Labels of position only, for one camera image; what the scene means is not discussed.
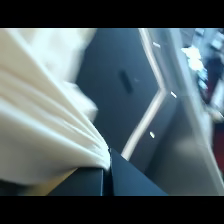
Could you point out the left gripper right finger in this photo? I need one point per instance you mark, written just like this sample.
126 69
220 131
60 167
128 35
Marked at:
130 180

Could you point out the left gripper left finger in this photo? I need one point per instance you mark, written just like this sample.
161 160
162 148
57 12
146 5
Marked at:
83 183

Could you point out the cream white shirt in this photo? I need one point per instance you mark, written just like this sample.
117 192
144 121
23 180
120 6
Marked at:
40 133

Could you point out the silver frame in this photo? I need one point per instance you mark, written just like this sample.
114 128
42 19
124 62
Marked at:
190 133

